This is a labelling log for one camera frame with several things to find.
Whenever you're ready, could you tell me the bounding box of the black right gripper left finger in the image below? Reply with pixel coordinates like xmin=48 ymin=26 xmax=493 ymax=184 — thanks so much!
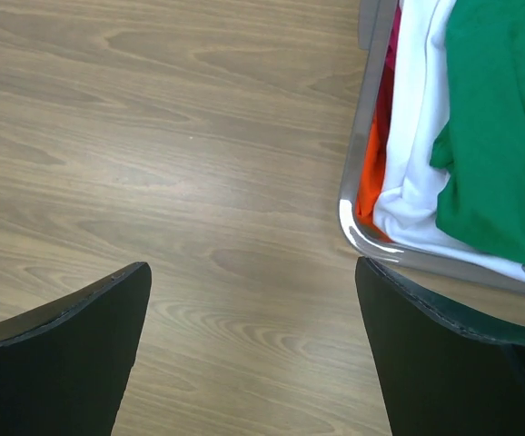
xmin=0 ymin=262 xmax=152 ymax=435

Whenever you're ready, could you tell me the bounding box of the green t shirt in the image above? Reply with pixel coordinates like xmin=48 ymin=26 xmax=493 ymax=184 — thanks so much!
xmin=431 ymin=1 xmax=525 ymax=265

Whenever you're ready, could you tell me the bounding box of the white t shirt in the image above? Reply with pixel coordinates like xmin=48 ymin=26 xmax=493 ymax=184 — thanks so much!
xmin=373 ymin=1 xmax=525 ymax=282

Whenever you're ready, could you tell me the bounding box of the orange t shirt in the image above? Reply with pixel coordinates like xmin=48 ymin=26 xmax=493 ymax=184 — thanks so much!
xmin=355 ymin=108 xmax=391 ymax=242

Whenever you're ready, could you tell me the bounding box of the red t shirt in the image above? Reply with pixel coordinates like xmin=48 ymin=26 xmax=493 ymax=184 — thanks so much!
xmin=375 ymin=6 xmax=401 ymax=142

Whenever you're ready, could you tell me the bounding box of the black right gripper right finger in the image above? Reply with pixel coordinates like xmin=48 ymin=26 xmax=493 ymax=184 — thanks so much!
xmin=355 ymin=257 xmax=525 ymax=435

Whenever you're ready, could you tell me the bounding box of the clear plastic bin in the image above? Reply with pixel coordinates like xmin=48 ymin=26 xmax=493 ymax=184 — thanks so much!
xmin=338 ymin=1 xmax=525 ymax=294

